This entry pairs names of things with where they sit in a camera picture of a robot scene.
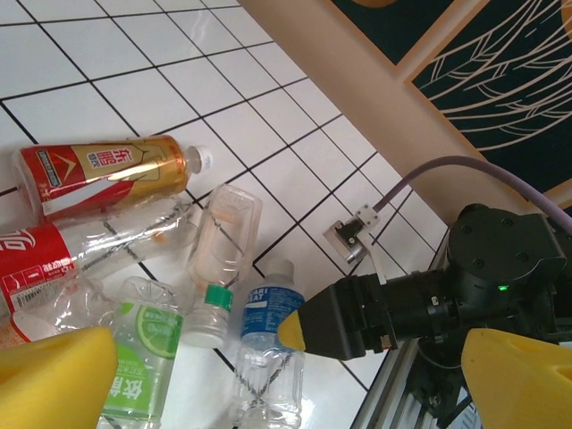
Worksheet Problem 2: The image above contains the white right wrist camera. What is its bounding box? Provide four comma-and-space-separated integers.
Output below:
324, 204, 383, 265

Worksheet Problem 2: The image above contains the blue label sports drink bottle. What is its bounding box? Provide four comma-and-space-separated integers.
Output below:
231, 258, 307, 425

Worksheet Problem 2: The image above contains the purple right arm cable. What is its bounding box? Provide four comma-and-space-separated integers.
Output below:
373, 155, 572, 233

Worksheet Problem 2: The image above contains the green lime label bottle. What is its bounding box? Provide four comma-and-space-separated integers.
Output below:
98, 276, 185, 429

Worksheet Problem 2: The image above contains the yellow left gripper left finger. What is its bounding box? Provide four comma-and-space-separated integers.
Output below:
0, 324, 120, 429

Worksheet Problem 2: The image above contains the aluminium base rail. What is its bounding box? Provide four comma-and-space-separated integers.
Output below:
352, 243, 486, 429

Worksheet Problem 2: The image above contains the clear red label cola bottle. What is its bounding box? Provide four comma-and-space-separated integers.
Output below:
0, 198, 198, 316

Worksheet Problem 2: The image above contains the clear square bottle green ring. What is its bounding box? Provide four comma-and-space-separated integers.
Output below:
182, 183, 264, 349

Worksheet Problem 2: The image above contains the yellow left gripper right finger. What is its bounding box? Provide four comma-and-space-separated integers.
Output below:
461, 328, 572, 429

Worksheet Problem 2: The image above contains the gold red energy drink bottle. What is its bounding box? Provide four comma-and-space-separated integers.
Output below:
12, 134, 212, 223

